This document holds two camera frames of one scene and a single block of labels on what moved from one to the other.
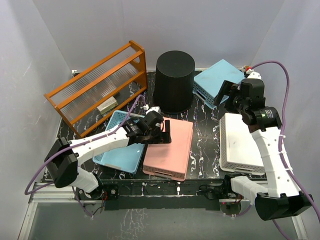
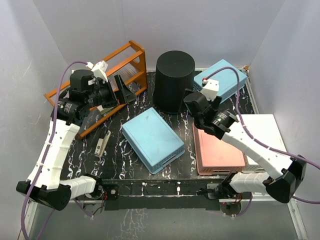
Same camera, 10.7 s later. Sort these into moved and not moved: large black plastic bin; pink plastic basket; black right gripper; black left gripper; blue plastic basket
Moved: black left gripper; black right gripper; pink plastic basket
Not moved: large black plastic bin; blue plastic basket
